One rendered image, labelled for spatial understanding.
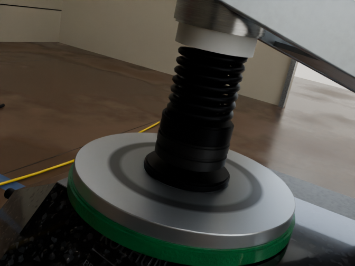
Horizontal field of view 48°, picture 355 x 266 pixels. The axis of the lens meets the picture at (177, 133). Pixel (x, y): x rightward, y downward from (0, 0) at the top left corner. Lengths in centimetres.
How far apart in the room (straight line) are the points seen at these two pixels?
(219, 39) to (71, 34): 638
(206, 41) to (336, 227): 23
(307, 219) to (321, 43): 18
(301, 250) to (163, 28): 547
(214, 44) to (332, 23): 9
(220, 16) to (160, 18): 548
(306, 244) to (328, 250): 2
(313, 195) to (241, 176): 12
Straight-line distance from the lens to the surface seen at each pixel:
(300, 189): 51
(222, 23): 32
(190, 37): 34
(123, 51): 611
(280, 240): 35
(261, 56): 526
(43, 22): 657
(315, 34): 33
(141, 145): 44
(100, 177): 35
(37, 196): 42
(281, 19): 32
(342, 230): 44
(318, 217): 45
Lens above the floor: 98
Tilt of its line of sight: 18 degrees down
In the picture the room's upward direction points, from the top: 12 degrees clockwise
